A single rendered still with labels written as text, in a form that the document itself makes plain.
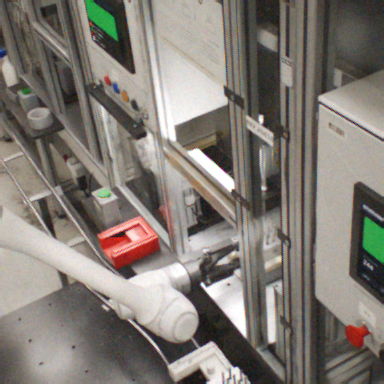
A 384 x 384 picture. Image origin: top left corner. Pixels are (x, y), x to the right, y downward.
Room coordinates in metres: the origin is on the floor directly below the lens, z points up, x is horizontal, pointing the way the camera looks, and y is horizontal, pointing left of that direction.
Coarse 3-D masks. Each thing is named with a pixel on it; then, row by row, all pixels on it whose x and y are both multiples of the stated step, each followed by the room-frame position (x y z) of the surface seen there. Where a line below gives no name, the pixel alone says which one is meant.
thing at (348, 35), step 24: (336, 0) 0.93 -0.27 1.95; (360, 0) 0.89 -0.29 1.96; (336, 24) 0.93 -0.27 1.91; (360, 24) 0.88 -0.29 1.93; (336, 48) 0.93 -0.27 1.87; (360, 48) 0.88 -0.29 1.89; (336, 72) 0.99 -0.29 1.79; (360, 72) 0.88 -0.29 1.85; (336, 336) 0.90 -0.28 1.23; (336, 360) 0.90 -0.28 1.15; (360, 360) 0.84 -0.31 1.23
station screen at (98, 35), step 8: (96, 0) 1.69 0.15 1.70; (104, 8) 1.65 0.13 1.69; (112, 8) 1.60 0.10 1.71; (112, 16) 1.61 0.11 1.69; (96, 24) 1.73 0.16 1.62; (96, 32) 1.74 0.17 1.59; (104, 32) 1.68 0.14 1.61; (96, 40) 1.75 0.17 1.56; (104, 40) 1.69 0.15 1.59; (112, 40) 1.64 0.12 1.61; (104, 48) 1.70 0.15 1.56; (112, 48) 1.65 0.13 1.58; (112, 56) 1.66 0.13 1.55; (120, 56) 1.60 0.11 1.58
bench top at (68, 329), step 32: (64, 288) 1.68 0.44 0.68; (0, 320) 1.58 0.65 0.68; (32, 320) 1.56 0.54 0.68; (64, 320) 1.54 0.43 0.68; (96, 320) 1.52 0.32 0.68; (0, 352) 1.45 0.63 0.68; (32, 352) 1.43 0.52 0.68; (64, 352) 1.41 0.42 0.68; (96, 352) 1.39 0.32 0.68; (128, 352) 1.37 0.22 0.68; (192, 352) 1.34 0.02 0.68
